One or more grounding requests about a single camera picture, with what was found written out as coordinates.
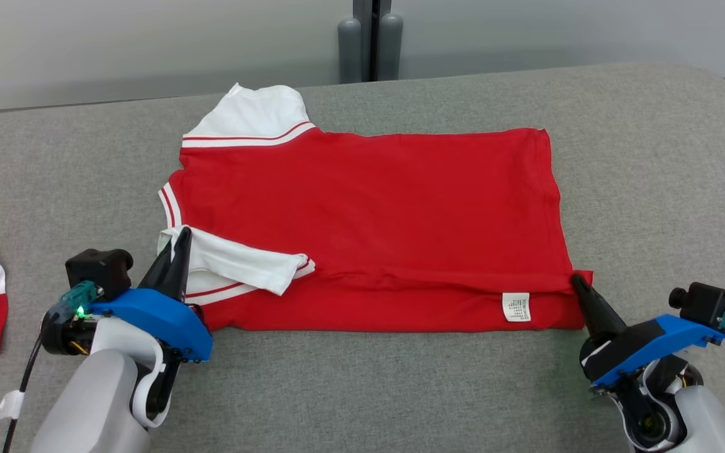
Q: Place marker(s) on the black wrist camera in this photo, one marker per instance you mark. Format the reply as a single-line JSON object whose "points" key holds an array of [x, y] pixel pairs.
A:
{"points": [[98, 270], [705, 302]]}

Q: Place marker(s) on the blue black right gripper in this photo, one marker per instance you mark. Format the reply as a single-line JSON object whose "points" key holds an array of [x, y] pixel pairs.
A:
{"points": [[658, 343]]}

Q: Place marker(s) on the grey door frame strip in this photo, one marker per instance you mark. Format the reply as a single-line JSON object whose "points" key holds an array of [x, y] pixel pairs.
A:
{"points": [[362, 19]]}

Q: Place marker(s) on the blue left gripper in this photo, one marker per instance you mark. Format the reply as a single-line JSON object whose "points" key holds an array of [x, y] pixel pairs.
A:
{"points": [[161, 318]]}

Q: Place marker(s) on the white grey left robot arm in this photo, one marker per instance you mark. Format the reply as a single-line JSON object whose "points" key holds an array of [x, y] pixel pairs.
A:
{"points": [[98, 402]]}

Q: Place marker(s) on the grey rounded post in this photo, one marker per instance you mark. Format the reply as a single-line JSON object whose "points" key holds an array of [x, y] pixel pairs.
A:
{"points": [[391, 47], [349, 50]]}

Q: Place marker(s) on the red T-shirt with white sleeves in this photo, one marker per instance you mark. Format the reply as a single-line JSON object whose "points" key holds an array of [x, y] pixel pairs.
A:
{"points": [[369, 214]]}

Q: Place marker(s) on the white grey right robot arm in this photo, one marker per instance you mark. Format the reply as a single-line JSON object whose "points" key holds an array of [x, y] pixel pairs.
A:
{"points": [[696, 415]]}

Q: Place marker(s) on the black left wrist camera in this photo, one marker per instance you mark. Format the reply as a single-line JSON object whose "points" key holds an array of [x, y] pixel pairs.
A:
{"points": [[98, 270]]}

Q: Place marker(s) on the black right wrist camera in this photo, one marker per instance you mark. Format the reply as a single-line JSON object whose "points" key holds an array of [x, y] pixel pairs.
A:
{"points": [[705, 302]]}

